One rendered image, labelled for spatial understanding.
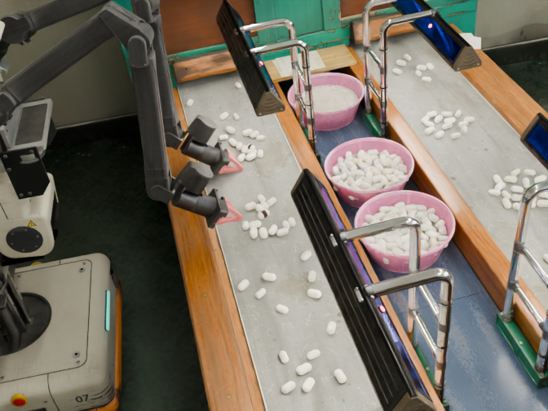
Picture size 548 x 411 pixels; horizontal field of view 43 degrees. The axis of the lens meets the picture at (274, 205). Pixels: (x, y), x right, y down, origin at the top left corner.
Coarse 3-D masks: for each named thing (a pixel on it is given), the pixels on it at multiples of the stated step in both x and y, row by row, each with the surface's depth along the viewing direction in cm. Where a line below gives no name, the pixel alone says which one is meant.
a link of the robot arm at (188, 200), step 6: (180, 186) 177; (180, 192) 177; (186, 192) 178; (192, 192) 178; (174, 198) 179; (180, 198) 177; (186, 198) 178; (192, 198) 179; (174, 204) 179; (180, 204) 178; (186, 204) 178; (192, 204) 179
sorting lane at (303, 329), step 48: (192, 96) 255; (240, 96) 252; (288, 144) 226; (240, 192) 209; (288, 192) 207; (240, 240) 193; (288, 240) 191; (288, 288) 178; (288, 336) 166; (336, 336) 164; (336, 384) 154
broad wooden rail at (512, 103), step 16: (496, 64) 244; (480, 80) 238; (496, 80) 237; (512, 80) 236; (496, 96) 229; (512, 96) 228; (528, 96) 227; (512, 112) 221; (528, 112) 220; (544, 112) 220
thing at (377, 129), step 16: (384, 0) 214; (368, 16) 216; (400, 16) 202; (416, 16) 203; (432, 16) 203; (368, 32) 219; (384, 32) 203; (368, 48) 221; (384, 48) 206; (368, 64) 226; (384, 64) 210; (368, 80) 230; (384, 80) 213; (368, 96) 234; (384, 96) 217; (368, 112) 238; (384, 112) 221; (384, 128) 225
